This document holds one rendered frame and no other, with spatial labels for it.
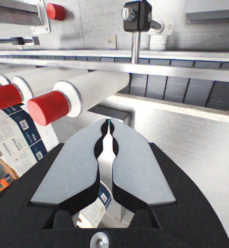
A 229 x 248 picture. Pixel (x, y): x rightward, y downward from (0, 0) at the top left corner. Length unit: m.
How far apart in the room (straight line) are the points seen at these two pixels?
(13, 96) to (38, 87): 0.04
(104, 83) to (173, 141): 0.27
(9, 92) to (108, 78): 0.15
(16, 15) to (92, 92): 0.35
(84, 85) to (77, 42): 0.27
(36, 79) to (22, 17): 0.26
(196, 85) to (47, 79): 0.27
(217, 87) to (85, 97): 0.22
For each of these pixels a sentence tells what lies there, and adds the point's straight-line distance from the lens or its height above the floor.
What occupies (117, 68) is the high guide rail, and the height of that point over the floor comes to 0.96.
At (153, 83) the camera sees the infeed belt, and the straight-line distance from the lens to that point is 0.29.
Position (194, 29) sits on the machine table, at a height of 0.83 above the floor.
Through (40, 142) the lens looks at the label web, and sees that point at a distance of 0.67.
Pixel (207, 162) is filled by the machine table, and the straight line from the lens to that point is 0.43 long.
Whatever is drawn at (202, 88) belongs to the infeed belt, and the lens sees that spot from 0.28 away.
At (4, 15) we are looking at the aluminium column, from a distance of 0.48.
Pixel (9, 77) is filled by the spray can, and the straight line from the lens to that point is 0.32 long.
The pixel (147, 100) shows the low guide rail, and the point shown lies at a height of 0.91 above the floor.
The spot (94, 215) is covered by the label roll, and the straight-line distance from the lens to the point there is 0.61.
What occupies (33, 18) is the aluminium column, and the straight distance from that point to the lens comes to 0.52.
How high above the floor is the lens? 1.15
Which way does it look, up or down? 47 degrees down
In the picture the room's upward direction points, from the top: 134 degrees counter-clockwise
